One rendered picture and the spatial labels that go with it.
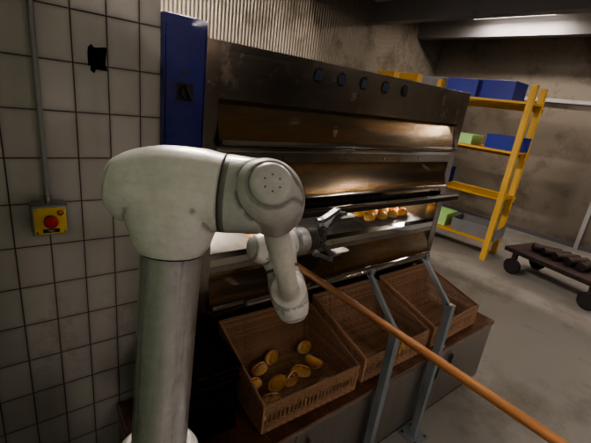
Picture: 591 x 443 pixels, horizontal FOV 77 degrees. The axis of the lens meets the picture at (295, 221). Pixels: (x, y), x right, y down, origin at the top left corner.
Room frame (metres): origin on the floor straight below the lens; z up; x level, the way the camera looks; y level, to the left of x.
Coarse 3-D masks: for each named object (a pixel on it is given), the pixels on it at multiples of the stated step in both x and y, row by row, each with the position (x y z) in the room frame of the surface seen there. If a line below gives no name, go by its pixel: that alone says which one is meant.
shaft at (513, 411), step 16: (304, 272) 1.51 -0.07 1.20; (336, 288) 1.38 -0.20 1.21; (352, 304) 1.29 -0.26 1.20; (384, 320) 1.19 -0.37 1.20; (400, 336) 1.11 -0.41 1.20; (432, 352) 1.03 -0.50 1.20; (448, 368) 0.97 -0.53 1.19; (464, 384) 0.93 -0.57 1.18; (480, 384) 0.91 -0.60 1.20; (496, 400) 0.86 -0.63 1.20; (512, 416) 0.82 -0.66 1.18; (528, 416) 0.81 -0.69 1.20; (544, 432) 0.76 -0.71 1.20
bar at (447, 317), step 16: (416, 256) 1.95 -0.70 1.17; (352, 272) 1.62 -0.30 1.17; (368, 272) 1.69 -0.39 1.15; (432, 272) 1.95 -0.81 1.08; (384, 304) 1.61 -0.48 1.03; (448, 304) 1.84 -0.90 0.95; (448, 320) 1.82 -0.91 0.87; (384, 352) 1.54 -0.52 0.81; (384, 368) 1.53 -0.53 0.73; (432, 368) 1.83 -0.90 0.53; (384, 384) 1.52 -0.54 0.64; (432, 384) 1.84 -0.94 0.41; (416, 416) 1.84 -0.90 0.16; (368, 432) 1.53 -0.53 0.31; (400, 432) 1.84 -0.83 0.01; (416, 432) 1.83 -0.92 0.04
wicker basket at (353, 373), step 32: (224, 320) 1.58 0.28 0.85; (256, 320) 1.67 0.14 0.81; (320, 320) 1.77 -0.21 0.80; (256, 352) 1.63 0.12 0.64; (288, 352) 1.73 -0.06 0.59; (320, 352) 1.74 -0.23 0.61; (320, 384) 1.37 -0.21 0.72; (352, 384) 1.51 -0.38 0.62; (256, 416) 1.23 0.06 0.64; (288, 416) 1.28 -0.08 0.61
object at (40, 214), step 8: (40, 200) 1.15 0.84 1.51; (56, 200) 1.16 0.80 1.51; (64, 200) 1.18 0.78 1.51; (32, 208) 1.08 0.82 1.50; (40, 208) 1.09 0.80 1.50; (48, 208) 1.10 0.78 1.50; (56, 208) 1.12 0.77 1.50; (64, 208) 1.13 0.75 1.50; (32, 216) 1.08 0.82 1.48; (40, 216) 1.09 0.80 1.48; (56, 216) 1.12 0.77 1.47; (64, 216) 1.13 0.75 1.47; (32, 224) 1.08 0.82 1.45; (40, 224) 1.09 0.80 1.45; (64, 224) 1.13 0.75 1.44; (40, 232) 1.09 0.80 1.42; (48, 232) 1.10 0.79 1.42; (56, 232) 1.11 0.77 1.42; (64, 232) 1.13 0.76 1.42
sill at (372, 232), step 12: (372, 228) 2.33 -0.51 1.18; (384, 228) 2.37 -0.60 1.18; (396, 228) 2.41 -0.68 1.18; (408, 228) 2.50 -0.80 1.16; (420, 228) 2.60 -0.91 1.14; (336, 240) 2.05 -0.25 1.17; (348, 240) 2.12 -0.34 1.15; (228, 252) 1.65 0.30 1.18; (240, 252) 1.67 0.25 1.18; (216, 264) 1.57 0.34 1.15; (228, 264) 1.60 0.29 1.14
